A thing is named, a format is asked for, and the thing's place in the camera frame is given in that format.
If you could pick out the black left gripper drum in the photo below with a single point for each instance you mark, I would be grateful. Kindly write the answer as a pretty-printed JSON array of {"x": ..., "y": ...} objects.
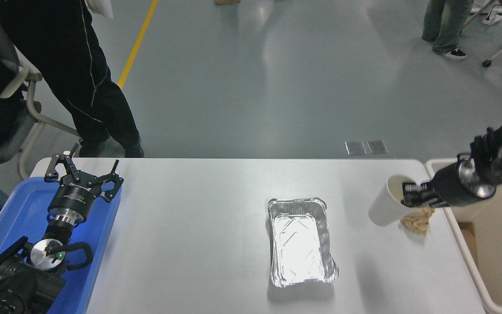
[{"x": 75, "y": 198}]

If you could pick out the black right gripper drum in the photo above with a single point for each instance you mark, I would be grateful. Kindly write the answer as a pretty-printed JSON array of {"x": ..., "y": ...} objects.
[{"x": 451, "y": 187}]

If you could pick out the white paper cup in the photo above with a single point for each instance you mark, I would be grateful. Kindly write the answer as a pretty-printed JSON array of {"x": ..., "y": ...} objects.
[{"x": 384, "y": 209}]

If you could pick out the crumpled tan paper ball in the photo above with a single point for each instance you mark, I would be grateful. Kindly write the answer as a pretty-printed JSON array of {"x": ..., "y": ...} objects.
[{"x": 417, "y": 221}]

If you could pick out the metal floor plate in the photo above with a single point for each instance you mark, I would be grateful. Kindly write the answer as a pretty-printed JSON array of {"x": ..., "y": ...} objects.
[
  {"x": 355, "y": 147},
  {"x": 377, "y": 146}
]

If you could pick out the blue plastic tray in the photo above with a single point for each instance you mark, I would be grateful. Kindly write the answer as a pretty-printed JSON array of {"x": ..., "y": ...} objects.
[{"x": 20, "y": 213}]

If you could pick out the grey office chair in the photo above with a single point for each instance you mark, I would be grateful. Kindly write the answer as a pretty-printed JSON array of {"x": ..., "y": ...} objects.
[{"x": 31, "y": 109}]

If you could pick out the standing person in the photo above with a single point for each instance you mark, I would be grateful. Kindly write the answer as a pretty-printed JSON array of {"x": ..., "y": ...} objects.
[{"x": 68, "y": 65}]

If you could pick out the rectangular foil tray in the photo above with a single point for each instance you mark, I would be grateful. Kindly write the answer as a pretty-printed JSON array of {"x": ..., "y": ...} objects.
[{"x": 299, "y": 244}]

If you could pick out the walking person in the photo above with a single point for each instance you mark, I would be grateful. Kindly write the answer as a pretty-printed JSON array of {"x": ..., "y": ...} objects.
[{"x": 445, "y": 26}]

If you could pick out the white fabric piece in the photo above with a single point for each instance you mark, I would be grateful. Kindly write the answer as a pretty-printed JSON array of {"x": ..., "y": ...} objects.
[{"x": 103, "y": 8}]

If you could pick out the white power strip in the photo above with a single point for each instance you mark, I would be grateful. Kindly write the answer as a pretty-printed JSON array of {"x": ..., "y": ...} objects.
[{"x": 493, "y": 18}]

